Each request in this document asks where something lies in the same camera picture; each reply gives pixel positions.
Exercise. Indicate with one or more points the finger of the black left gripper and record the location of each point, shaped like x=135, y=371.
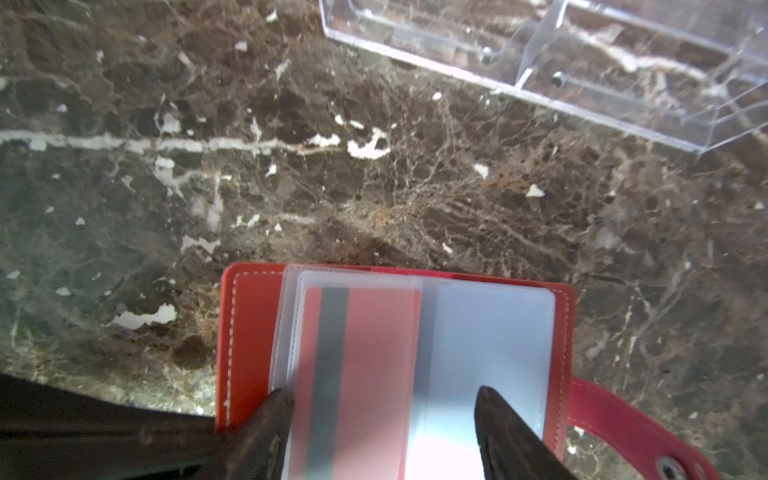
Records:
x=51, y=433

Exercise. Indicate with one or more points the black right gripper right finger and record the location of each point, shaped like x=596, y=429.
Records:
x=509, y=449

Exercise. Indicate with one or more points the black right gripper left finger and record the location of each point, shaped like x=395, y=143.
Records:
x=257, y=449

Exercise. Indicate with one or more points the clear acrylic compartment organizer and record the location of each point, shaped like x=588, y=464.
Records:
x=688, y=74

